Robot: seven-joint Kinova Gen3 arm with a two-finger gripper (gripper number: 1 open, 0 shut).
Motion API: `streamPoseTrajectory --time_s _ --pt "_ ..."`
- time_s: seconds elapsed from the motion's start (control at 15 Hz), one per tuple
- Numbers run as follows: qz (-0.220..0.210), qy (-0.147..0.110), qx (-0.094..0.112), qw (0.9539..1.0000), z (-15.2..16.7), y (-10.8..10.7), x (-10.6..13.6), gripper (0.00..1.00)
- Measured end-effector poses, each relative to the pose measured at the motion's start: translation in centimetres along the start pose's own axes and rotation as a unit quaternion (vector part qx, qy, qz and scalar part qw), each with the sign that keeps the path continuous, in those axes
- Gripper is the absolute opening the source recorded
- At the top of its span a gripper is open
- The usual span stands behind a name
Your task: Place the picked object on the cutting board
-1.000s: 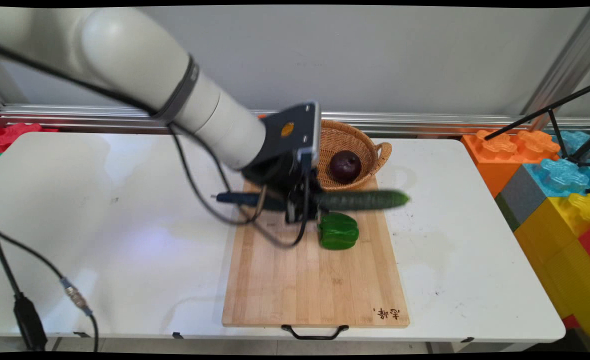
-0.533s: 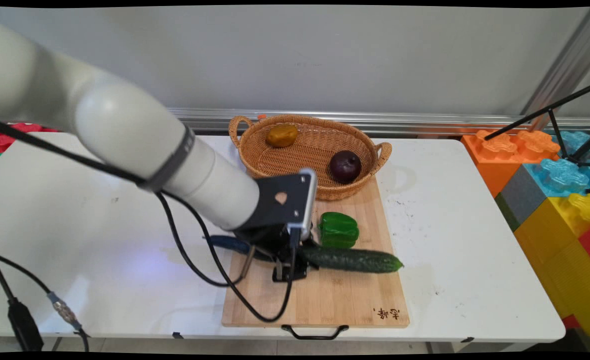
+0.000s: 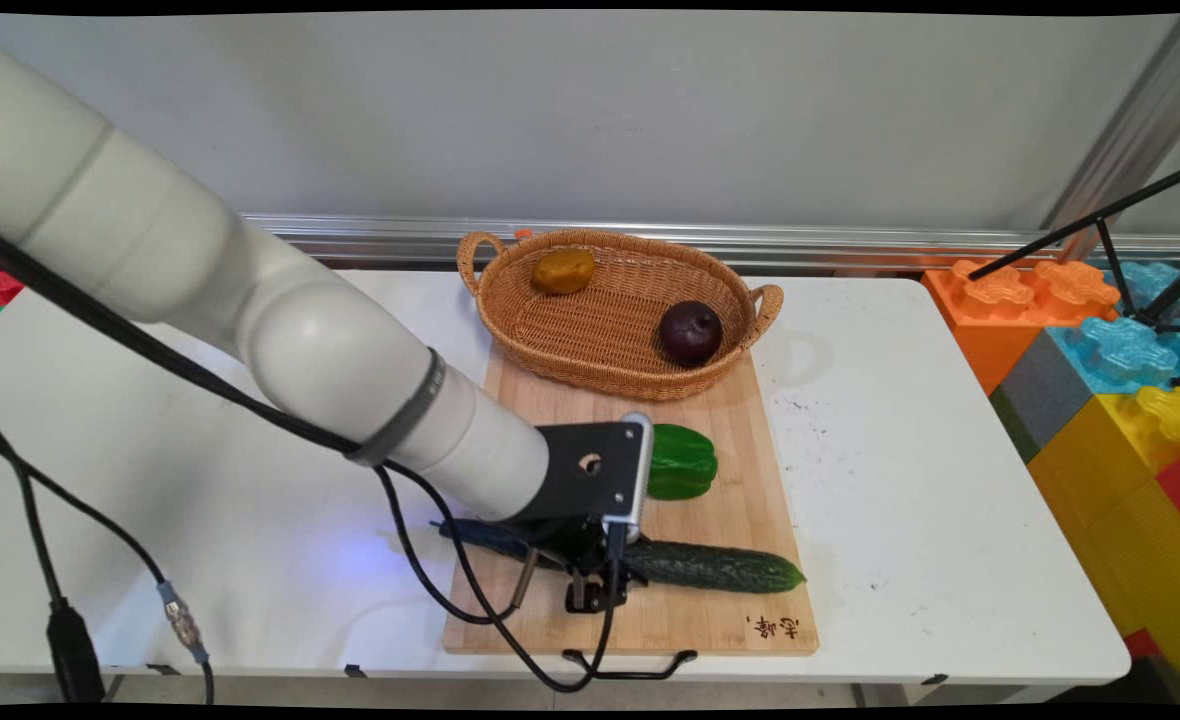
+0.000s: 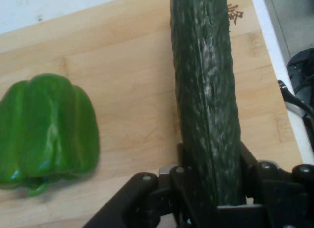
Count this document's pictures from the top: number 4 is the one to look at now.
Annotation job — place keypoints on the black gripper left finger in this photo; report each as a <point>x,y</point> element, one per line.
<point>157,203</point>

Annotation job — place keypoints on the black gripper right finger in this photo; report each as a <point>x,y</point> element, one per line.
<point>282,193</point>

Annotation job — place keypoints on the dark green cucumber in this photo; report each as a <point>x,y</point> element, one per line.
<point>206,90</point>

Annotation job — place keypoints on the wooden cutting board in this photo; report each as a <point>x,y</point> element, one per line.
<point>132,78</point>

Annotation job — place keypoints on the black round device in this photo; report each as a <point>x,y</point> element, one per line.
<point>303,66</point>

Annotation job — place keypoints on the green bell pepper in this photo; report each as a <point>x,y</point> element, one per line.
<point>49,130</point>

